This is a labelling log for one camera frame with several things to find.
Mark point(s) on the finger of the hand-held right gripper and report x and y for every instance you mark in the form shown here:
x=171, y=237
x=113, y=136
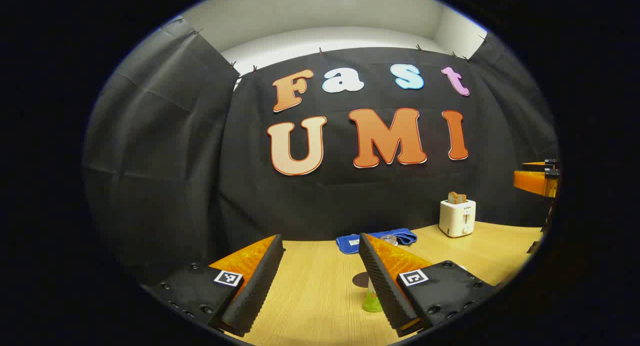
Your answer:
x=532, y=182
x=547, y=163

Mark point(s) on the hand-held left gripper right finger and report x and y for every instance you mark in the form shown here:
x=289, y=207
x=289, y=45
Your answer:
x=382, y=286

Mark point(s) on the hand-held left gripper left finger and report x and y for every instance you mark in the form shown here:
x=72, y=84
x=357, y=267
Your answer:
x=257, y=286

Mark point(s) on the clear water bottle green label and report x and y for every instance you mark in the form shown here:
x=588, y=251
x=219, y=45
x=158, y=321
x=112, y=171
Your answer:
x=372, y=301

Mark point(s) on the dark round coaster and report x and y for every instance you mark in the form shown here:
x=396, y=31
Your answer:
x=360, y=280

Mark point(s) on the blue towel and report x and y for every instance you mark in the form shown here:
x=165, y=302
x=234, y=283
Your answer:
x=352, y=242

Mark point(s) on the brown bread slice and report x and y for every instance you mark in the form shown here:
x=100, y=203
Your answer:
x=463, y=199
x=453, y=198

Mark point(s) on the white toaster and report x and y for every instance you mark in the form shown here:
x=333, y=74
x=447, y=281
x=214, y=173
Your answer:
x=457, y=218

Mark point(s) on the black backdrop cloth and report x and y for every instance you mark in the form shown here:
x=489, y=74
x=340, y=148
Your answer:
x=200, y=186

